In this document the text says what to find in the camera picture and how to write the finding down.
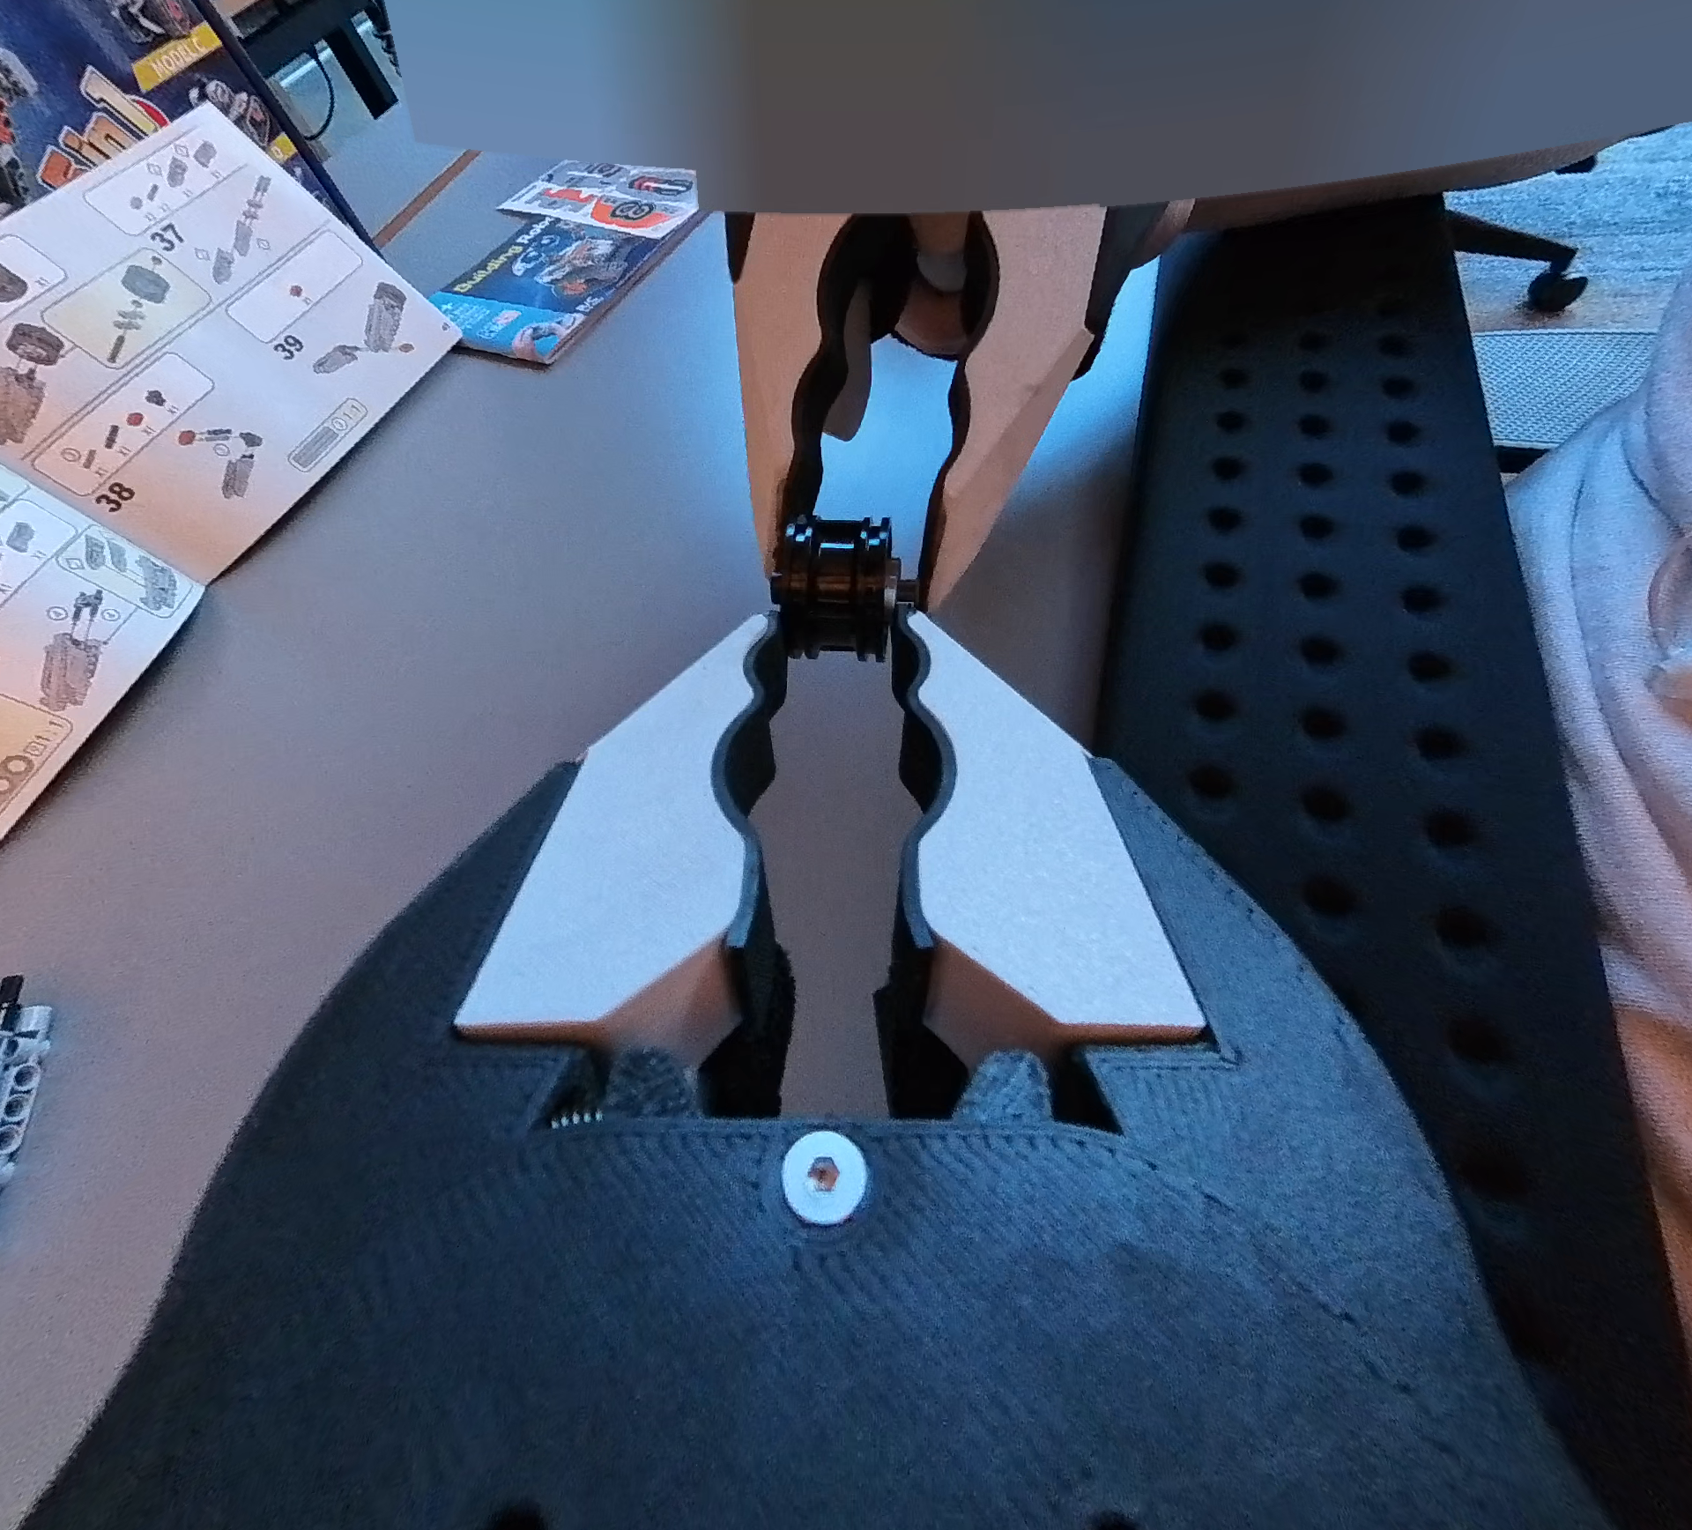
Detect grey desk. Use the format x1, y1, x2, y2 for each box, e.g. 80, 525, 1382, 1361
0, 148, 1153, 1467

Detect white sticker sheet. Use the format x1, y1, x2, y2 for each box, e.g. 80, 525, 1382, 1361
499, 159, 704, 236

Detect white instruction manual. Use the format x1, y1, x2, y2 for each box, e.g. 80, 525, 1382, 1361
0, 102, 466, 837

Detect black toy wheel hub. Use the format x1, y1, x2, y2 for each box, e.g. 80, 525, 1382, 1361
773, 511, 928, 663

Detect person's right hand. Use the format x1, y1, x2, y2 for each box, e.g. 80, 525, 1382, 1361
893, 213, 996, 358

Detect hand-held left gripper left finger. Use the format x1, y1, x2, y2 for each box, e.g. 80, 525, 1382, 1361
454, 612, 789, 1045

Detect blue booklet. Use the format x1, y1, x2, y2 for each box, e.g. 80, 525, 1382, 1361
429, 213, 704, 367

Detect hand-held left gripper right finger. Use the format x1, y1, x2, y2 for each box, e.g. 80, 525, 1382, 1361
893, 608, 1212, 1045

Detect black office chair base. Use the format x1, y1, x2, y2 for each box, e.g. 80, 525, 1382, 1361
1441, 208, 1589, 314

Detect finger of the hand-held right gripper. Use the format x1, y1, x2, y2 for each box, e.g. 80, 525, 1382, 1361
915, 208, 1113, 614
725, 212, 878, 580

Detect grey toy brick assembly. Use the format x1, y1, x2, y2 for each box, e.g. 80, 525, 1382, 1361
0, 975, 55, 1188

